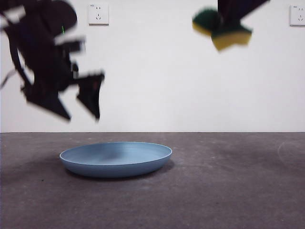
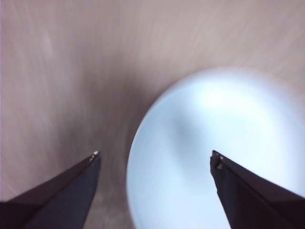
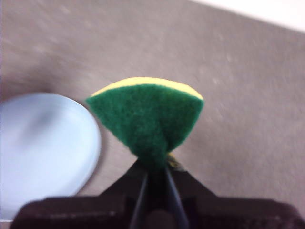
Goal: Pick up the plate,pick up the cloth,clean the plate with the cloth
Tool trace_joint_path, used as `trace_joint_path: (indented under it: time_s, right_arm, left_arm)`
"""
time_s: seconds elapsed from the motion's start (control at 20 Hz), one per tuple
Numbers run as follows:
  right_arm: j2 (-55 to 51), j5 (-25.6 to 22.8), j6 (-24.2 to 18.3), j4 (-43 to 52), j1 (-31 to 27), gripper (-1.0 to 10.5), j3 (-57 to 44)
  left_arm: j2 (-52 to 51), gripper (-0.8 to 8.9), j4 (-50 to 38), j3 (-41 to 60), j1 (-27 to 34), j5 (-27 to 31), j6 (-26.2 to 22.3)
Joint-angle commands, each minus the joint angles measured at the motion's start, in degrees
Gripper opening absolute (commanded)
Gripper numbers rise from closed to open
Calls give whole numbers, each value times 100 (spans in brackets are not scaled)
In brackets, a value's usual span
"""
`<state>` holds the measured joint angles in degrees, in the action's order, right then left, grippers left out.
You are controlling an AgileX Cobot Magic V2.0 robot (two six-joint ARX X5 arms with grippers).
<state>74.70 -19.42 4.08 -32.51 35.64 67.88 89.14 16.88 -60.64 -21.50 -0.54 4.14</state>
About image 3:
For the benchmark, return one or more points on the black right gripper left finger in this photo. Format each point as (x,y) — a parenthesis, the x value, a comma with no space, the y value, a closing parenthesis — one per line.
(95,212)

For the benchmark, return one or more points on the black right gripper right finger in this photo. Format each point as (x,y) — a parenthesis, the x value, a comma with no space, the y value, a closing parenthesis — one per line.
(226,214)

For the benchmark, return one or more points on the light blue round plate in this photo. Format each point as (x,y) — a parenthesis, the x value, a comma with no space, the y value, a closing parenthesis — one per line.
(45,148)

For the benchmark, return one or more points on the yellow sponge with green pad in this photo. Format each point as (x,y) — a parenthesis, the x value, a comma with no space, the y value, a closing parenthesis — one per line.
(145,119)

